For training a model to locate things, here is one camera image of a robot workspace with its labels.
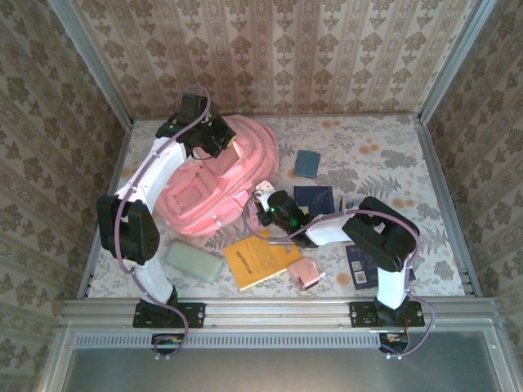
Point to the dark blue book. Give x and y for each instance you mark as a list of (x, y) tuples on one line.
[(314, 198)]

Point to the pink student backpack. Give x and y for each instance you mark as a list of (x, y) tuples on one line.
[(229, 175)]

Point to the small teal box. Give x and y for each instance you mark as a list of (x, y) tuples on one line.
[(306, 163)]

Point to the yellow book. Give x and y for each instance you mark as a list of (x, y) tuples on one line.
[(253, 265)]

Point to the small pink box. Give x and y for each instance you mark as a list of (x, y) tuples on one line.
[(304, 275)]

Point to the pale green pencil case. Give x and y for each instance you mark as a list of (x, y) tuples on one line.
[(192, 261)]

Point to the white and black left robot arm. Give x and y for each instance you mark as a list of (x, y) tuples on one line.
[(163, 163)]

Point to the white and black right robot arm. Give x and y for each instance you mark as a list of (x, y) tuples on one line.
[(392, 286)]

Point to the dark blue booklet with QR codes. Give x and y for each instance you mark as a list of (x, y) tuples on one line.
[(361, 267)]

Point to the floral patterned table cover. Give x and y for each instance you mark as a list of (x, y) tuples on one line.
[(367, 130)]

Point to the grey metal panel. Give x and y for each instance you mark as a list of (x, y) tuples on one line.
[(265, 371)]

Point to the long aluminium frame rail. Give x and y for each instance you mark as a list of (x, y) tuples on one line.
[(278, 312)]

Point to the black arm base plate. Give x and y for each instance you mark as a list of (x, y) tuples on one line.
[(359, 314), (192, 315)]

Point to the aluminium frame post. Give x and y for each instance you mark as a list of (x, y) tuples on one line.
[(451, 61), (92, 61)]

